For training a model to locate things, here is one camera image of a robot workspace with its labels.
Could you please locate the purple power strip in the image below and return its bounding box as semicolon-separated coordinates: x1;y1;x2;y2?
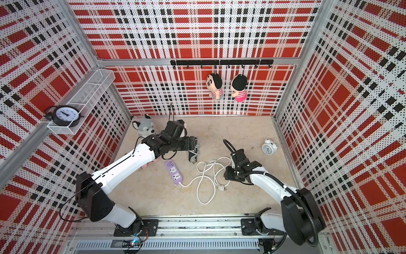
165;160;182;185

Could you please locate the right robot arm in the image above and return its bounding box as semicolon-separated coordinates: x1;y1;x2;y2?
224;149;326;247

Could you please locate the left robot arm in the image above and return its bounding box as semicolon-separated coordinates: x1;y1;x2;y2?
75;120;198;236

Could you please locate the black power strip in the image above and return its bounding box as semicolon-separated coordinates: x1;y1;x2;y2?
189;143;200;164

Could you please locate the pink strawberry plush toy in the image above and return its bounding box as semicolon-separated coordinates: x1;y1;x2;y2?
141;158;159;169

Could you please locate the grey husky plush toy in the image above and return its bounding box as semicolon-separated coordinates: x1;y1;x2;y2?
132;114;156;138

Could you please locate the white alarm clock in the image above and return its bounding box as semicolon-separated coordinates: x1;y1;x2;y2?
261;139;278;156

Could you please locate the hanging doll striped shirt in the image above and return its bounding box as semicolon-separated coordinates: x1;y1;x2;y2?
205;73;223;100

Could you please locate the hanging doll pink shirt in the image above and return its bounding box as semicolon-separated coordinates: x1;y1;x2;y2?
231;74;247;102

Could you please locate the black alarm clock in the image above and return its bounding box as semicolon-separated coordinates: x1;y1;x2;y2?
44;105;83;128

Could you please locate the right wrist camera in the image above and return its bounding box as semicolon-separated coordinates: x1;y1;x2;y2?
223;139;250;167

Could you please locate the black hook rail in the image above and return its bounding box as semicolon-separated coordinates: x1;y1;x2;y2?
170;59;274;67

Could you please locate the white wire mesh shelf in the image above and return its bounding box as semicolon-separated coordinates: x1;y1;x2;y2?
47;69;115;135

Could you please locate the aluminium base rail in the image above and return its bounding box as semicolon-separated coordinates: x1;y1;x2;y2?
62;214;334;254

